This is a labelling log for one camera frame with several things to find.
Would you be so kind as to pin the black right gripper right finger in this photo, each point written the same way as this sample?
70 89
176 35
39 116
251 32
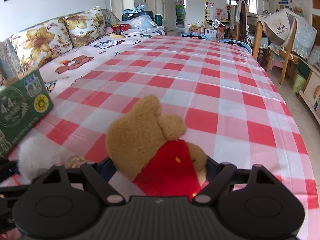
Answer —
220 176

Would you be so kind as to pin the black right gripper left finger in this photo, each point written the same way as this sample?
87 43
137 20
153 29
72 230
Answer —
96 177

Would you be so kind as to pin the tan bear plush strawberry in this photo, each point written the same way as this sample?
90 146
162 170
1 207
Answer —
146 147

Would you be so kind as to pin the white fluffy plush toy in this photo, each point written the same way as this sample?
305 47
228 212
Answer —
37 155

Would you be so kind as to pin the red white checkered tablecloth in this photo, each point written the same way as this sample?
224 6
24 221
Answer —
232 110

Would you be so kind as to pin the cardboard box green print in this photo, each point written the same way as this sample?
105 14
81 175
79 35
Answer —
24 103

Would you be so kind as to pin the sofa with cartoon cover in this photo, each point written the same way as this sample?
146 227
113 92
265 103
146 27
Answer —
60 73

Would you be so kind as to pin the green waste bin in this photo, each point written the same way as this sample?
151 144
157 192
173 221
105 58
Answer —
299 82

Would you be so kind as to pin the white tv cabinet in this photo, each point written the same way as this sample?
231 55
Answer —
310 92

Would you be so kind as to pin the large floral cushion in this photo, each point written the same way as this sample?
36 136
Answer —
41 43

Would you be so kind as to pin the small floral cushion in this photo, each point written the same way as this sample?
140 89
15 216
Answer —
85 27

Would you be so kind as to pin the red box on sofa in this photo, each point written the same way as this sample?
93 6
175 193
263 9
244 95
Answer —
122 27

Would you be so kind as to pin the giraffe height chart sticker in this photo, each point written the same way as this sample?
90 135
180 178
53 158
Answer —
206 11

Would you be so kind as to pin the wooden dining chair blue cover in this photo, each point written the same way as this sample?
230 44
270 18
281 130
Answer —
299 39

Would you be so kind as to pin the wooden dining table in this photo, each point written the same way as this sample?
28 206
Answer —
258 39

